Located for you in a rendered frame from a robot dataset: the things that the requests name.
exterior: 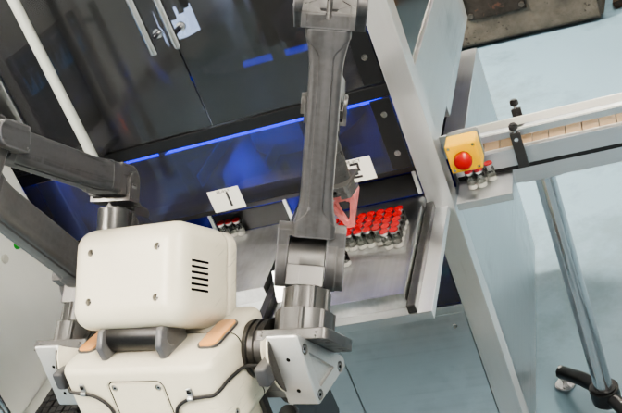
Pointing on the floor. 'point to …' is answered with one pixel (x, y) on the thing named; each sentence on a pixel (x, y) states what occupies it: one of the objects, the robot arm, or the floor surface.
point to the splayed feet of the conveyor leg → (567, 378)
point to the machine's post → (433, 171)
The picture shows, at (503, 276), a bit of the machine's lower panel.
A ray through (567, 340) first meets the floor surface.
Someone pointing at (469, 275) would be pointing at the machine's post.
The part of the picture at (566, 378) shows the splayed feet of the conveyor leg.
